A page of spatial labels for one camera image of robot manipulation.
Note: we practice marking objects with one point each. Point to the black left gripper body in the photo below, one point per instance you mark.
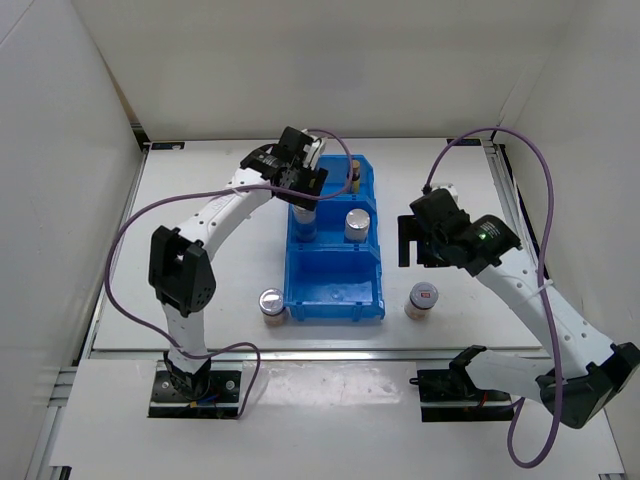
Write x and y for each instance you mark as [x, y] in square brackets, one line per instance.
[302, 178]

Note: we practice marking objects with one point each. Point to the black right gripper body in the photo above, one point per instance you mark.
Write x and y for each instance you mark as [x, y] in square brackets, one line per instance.
[434, 256]

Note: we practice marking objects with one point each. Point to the blue-label silver-lid shaker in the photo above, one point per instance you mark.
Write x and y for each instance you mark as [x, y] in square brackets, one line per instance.
[305, 227]
[357, 224]

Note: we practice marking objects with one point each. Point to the white-lid spice jar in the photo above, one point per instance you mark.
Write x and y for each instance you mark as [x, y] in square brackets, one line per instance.
[421, 300]
[272, 307]

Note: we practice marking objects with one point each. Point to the yellow-label small brown bottle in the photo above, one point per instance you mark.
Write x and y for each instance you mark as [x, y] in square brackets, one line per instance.
[354, 175]

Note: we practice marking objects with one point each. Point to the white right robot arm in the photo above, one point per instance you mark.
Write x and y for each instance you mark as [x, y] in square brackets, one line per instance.
[587, 369]

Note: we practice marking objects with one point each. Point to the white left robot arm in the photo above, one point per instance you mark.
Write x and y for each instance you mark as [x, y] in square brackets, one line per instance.
[180, 270]

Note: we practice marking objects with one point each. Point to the blue three-compartment plastic bin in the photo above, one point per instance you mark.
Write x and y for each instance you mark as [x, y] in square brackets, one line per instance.
[331, 279]

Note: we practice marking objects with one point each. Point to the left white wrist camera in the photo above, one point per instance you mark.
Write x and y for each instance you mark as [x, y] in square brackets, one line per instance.
[314, 151]

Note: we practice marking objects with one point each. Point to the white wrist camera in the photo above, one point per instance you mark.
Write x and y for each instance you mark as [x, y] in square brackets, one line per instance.
[314, 151]
[448, 187]

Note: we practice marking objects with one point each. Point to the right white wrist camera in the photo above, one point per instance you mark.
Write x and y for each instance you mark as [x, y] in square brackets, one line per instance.
[448, 187]

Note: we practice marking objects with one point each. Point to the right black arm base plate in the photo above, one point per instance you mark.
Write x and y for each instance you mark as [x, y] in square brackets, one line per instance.
[442, 400]

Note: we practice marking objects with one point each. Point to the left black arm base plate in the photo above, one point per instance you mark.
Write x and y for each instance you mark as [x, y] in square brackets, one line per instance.
[210, 393]

